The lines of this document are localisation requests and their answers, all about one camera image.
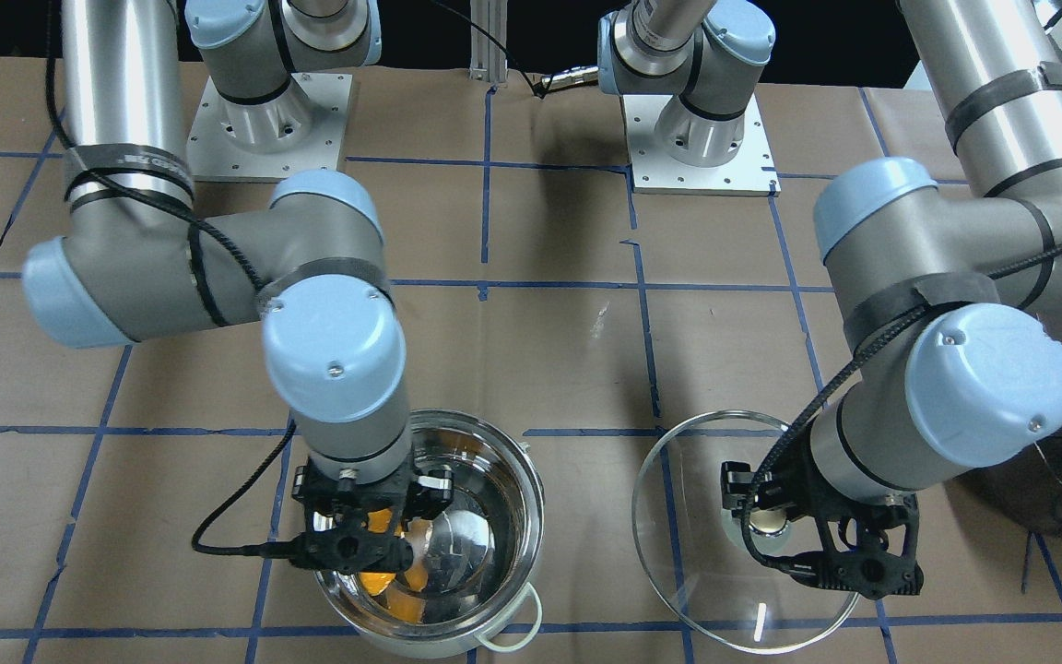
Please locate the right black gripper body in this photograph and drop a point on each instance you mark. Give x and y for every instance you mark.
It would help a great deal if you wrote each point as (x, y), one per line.
(316, 488)

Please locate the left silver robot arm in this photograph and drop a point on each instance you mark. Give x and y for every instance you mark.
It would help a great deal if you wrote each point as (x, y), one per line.
(951, 370)

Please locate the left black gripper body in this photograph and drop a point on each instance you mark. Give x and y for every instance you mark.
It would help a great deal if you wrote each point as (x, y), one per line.
(737, 486)

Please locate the aluminium frame post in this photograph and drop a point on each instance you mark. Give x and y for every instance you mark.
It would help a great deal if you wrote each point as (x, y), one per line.
(487, 61)

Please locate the yellow plastic corn cob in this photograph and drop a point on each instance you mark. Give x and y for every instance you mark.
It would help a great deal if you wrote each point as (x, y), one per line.
(417, 533)

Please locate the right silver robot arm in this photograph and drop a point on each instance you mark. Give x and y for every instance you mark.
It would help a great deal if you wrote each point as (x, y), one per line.
(139, 264)

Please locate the glass pot lid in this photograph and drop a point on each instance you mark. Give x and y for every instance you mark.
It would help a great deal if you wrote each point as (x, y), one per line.
(698, 553)

